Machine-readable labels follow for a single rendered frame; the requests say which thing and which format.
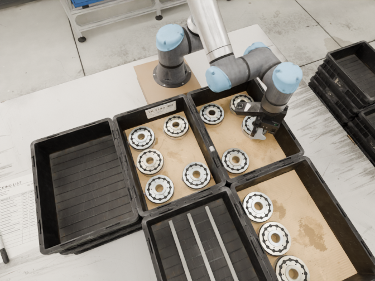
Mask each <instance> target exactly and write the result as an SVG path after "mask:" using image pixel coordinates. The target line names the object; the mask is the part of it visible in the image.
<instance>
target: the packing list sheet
mask: <svg viewBox="0 0 375 281"><path fill-rule="evenodd" d="M0 236H1V238H2V241H3V244H4V247H5V250H6V252H7V255H8V258H9V259H10V258H12V257H14V256H17V255H20V254H22V253H24V252H26V251H29V250H31V249H33V248H35V247H38V246H39V236H38V229H37V217H36V205H35V193H34V186H33V174H29V175H25V176H22V177H18V178H14V179H12V180H8V181H5V182H1V183H0Z"/></svg>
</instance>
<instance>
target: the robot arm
mask: <svg viewBox="0 0 375 281"><path fill-rule="evenodd" d="M187 3H188V5H189V8H190V11H191V14H192V15H190V16H189V18H188V19H187V25H186V26H182V27H181V26H180V25H177V24H174V25H173V24H168V25H165V26H163V27H161V28H160V29H159V30H158V32H157V35H156V46H157V53H158V66H157V70H156V73H157V77H158V79H159V80H160V81H161V82H163V83H165V84H169V85H174V84H179V83H181V82H183V81H184V80H185V79H186V77H187V75H188V69H187V67H186V65H185V62H184V56H185V55H188V54H192V53H194V52H197V51H200V50H203V49H204V50H205V53H206V56H207V58H208V61H209V64H210V68H208V69H207V70H206V72H205V77H206V82H207V84H208V87H209V88H210V89H211V90H212V91H213V92H216V93H218V92H221V91H224V90H228V89H230V88H232V87H234V86H237V85H239V84H242V83H245V82H247V81H250V80H252V79H255V78H257V77H258V78H259V79H260V80H261V81H262V82H263V83H264V84H265V86H266V87H267V89H266V91H265V94H264V96H263V98H262V101H261V102H238V103H237V105H236V107H235V110H234V111H235V113H236V115H245V116H256V119H255V121H254V124H253V129H252V131H251V133H250V135H249V137H250V139H251V140H252V139H260V140H265V139H266V137H265V136H264V135H263V134H262V132H263V130H262V129H264V130H267V131H269V132H268V133H270V134H273V135H275V133H276V132H277V130H278V129H279V127H280V124H281V122H282V121H283V119H284V117H285V116H286V114H287V110H288V108H289V106H288V105H287V103H288V102H289V100H290V98H291V97H292V95H293V93H294V92H295V91H296V90H297V88H298V87H299V83H300V81H301V79H302V70H301V69H300V67H299V66H298V65H295V64H293V63H292V62H283V63H282V62H281V61H280V60H279V59H278V58H277V57H276V55H275V54H274V53H273V52H272V50H271V49H270V48H269V47H267V46H266V45H265V44H264V43H263V42H254V43H253V44H252V45H251V46H248V47H247V48H246V50H245V52H244V54H243V56H241V57H238V58H235V55H234V52H233V49H232V46H231V43H230V40H229V37H228V34H227V30H226V28H225V25H224V22H223V19H222V15H221V13H220V10H219V7H218V4H217V0H187ZM277 125H278V126H277ZM261 128H262V129H261ZM275 129H276V131H275ZM271 130H272V131H275V132H271Z"/></svg>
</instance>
